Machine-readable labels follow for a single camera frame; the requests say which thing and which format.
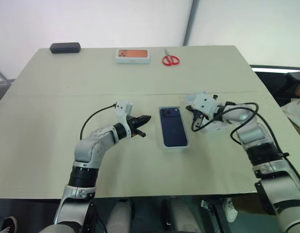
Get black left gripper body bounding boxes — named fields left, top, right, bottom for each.
left=126, top=116, right=143, bottom=138

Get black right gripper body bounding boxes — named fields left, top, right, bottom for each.
left=191, top=108, right=210, bottom=122

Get dark blue smartphone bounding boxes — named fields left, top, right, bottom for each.
left=159, top=107, right=189, bottom=148
left=157, top=105, right=191, bottom=150

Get closed phone box orange print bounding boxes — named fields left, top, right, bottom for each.
left=115, top=48, right=151, bottom=65

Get grey metal pillar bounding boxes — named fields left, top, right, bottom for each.
left=182, top=0, right=201, bottom=46

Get white rounded robot leg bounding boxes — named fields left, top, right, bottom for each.
left=106, top=201, right=132, bottom=233
left=161, top=199, right=197, bottom=233

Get seated person in grey shorts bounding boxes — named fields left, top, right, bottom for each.
left=282, top=83, right=300, bottom=144

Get black metal table leg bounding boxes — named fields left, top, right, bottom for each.
left=200, top=196, right=237, bottom=233

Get black oblong case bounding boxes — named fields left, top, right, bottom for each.
left=49, top=42, right=81, bottom=54

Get grey metal rack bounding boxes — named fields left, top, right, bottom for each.
left=0, top=67, right=16, bottom=89

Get black sneaker white sole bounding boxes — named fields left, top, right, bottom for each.
left=0, top=216, right=18, bottom=233

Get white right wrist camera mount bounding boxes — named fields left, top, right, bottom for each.
left=193, top=93, right=220, bottom=117

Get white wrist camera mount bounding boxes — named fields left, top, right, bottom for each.
left=115, top=100, right=133, bottom=129
left=193, top=93, right=220, bottom=117

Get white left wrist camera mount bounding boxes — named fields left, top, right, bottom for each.
left=115, top=100, right=133, bottom=129

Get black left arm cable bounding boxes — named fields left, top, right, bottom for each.
left=79, top=103, right=118, bottom=141

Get red handled scissors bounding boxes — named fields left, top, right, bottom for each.
left=161, top=48, right=181, bottom=67

